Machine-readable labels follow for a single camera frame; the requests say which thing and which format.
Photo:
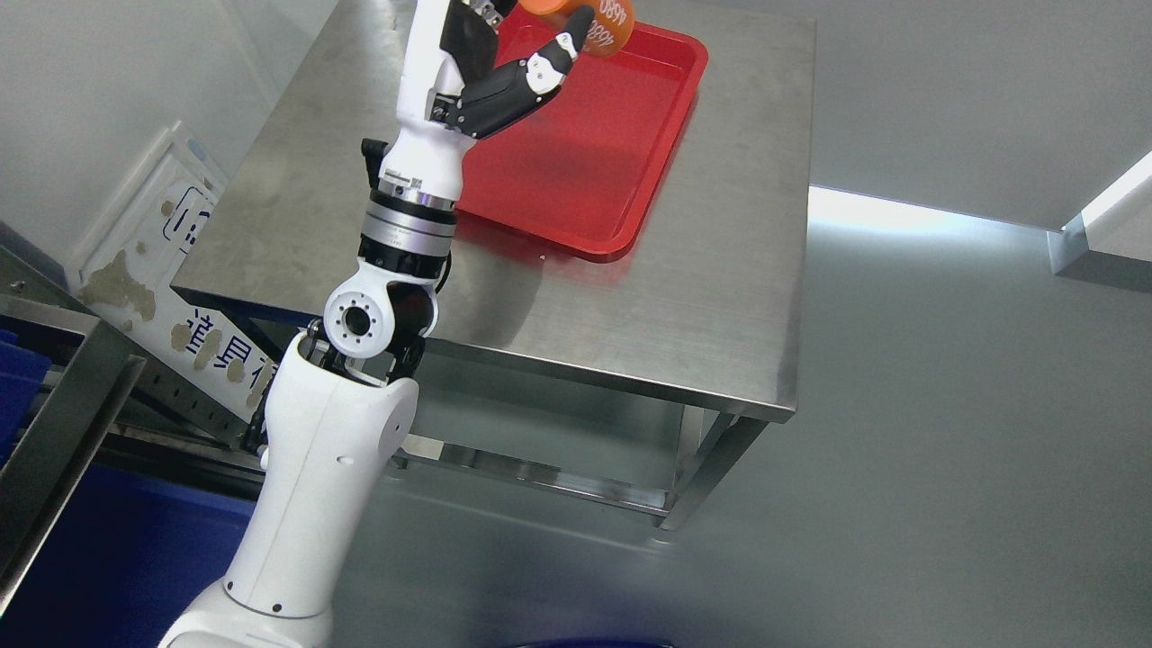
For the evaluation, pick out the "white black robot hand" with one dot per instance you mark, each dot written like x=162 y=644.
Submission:
x=451 y=94

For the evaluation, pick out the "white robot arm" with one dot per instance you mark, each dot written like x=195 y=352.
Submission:
x=339 y=406

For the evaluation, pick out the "steel shelf rack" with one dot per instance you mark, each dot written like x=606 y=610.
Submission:
x=92 y=370

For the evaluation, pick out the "red plastic tray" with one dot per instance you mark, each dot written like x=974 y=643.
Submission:
x=580 y=176

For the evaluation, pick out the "stainless steel table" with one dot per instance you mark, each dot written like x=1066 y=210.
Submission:
x=704 y=310

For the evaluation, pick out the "white sign with blue characters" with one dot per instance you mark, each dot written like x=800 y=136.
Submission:
x=124 y=267

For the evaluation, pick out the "blue bin lower middle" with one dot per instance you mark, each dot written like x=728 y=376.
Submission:
x=22 y=373

